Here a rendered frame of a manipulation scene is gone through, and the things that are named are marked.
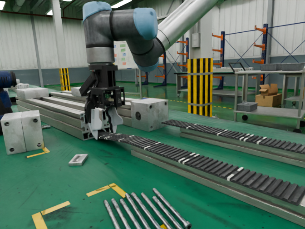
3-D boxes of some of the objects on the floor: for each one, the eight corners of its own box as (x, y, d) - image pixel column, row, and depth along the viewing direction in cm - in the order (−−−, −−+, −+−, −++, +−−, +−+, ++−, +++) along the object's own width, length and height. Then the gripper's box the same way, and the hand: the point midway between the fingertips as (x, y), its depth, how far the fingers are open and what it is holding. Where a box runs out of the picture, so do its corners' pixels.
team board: (99, 101, 689) (92, 36, 647) (110, 99, 730) (104, 37, 689) (137, 103, 610) (133, 30, 569) (147, 101, 652) (144, 32, 610)
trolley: (306, 126, 333) (313, 58, 311) (301, 136, 292) (309, 58, 270) (237, 119, 398) (239, 62, 376) (225, 126, 357) (227, 62, 335)
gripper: (90, 64, 53) (98, 147, 57) (130, 63, 61) (134, 136, 65) (75, 65, 59) (83, 140, 63) (112, 64, 67) (117, 131, 72)
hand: (103, 132), depth 66 cm, fingers open, 5 cm apart
